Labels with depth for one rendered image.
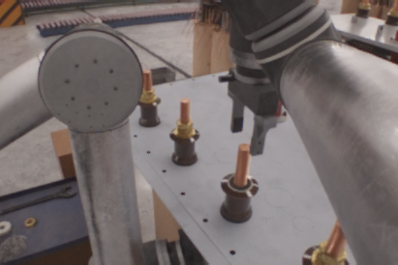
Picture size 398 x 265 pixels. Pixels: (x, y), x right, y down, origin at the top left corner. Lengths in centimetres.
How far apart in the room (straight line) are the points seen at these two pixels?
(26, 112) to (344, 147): 63
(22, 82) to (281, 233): 67
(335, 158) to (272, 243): 61
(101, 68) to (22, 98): 29
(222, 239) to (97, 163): 38
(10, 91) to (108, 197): 31
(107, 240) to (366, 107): 50
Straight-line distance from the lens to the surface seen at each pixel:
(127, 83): 44
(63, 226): 153
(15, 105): 70
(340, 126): 19
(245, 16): 39
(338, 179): 17
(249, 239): 77
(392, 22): 285
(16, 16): 1080
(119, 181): 53
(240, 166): 72
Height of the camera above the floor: 195
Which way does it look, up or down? 31 degrees down
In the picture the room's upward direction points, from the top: 2 degrees clockwise
